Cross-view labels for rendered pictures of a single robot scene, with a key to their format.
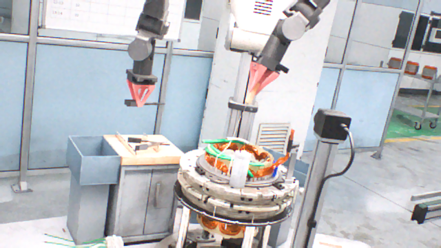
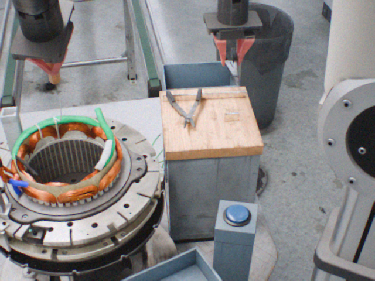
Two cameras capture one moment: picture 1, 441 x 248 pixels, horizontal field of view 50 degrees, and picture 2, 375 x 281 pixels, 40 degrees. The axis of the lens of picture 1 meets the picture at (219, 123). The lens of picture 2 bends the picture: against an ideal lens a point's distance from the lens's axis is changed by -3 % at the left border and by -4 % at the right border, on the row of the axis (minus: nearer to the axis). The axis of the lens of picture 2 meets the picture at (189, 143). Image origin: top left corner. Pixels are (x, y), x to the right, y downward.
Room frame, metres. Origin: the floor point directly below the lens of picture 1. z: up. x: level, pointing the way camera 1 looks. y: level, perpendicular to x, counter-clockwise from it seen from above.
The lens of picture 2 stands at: (1.70, -0.58, 1.74)
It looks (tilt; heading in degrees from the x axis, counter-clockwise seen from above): 41 degrees down; 116
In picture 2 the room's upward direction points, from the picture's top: straight up
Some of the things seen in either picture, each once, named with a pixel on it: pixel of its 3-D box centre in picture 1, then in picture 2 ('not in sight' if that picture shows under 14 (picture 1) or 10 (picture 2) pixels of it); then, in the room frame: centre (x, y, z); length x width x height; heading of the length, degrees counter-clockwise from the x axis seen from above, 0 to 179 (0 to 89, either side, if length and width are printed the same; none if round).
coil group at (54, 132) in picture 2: not in sight; (43, 138); (1.15, -0.05, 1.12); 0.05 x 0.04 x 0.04; 32
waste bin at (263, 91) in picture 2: not in sight; (249, 69); (0.99, 1.57, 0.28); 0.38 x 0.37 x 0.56; 37
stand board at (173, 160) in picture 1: (143, 149); (208, 120); (1.36, 0.21, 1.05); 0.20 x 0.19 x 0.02; 122
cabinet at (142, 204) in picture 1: (138, 191); (206, 170); (1.36, 0.21, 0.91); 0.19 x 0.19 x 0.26; 32
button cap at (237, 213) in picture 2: not in sight; (237, 213); (1.51, 0.02, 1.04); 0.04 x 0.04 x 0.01
